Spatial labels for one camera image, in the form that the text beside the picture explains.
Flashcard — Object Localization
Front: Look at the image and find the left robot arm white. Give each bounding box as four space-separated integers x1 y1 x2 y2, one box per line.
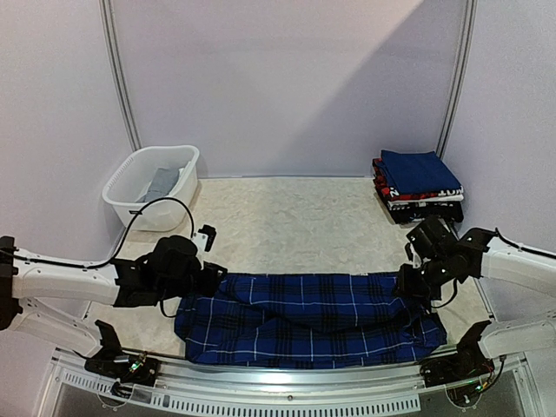
1 232 228 377

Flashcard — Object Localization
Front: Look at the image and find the left wall aluminium profile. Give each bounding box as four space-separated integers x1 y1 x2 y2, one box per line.
99 0 142 151

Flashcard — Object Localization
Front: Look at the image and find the white folded garment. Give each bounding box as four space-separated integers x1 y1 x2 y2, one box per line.
387 190 464 208

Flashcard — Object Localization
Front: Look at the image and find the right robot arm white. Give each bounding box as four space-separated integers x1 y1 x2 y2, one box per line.
395 216 555 379

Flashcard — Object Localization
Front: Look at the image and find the red black folded garment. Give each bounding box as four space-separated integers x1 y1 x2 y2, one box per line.
372 158 464 201

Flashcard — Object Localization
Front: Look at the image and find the aluminium front rail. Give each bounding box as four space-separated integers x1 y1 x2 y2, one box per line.
37 331 542 416

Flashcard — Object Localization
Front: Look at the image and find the right wall aluminium profile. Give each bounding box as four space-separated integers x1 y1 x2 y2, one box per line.
435 0 478 160

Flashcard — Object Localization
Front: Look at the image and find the white plastic laundry basket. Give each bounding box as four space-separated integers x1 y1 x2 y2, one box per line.
102 145 200 232

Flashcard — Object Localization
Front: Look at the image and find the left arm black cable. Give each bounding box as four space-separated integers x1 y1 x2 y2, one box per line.
0 197 195 318

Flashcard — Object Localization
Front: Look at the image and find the blue plaid shirt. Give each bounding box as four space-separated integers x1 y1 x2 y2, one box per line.
174 272 447 369

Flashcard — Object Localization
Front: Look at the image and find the grey folded garment in basket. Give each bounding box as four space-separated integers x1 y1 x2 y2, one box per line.
136 168 183 203

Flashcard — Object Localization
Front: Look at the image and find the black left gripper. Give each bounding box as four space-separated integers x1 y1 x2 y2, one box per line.
156 262 228 302

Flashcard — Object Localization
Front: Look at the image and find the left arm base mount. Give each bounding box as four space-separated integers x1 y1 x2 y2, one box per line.
84 320 161 400

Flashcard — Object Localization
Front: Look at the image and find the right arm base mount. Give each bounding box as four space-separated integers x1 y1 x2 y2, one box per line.
419 321 506 408

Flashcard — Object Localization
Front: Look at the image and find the wall aluminium profile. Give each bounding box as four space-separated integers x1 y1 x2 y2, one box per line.
99 0 142 151
435 0 478 160

